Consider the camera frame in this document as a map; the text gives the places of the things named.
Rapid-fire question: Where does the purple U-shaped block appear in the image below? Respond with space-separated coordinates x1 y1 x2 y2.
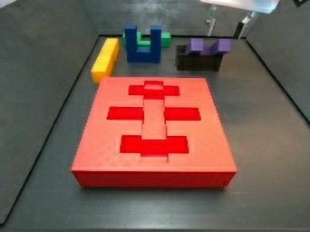
185 38 231 55

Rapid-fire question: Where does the black angle fixture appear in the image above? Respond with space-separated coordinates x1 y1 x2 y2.
175 45 223 72

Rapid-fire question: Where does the red board with slots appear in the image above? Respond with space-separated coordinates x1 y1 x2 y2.
71 77 238 188

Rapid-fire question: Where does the green stepped block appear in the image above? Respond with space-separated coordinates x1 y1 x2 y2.
136 32 171 47

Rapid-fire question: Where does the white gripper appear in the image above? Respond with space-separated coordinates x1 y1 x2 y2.
200 0 279 40

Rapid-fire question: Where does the blue U-shaped block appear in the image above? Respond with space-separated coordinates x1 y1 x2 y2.
124 24 161 63

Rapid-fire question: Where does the yellow long block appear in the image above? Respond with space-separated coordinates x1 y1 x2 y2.
91 38 120 83

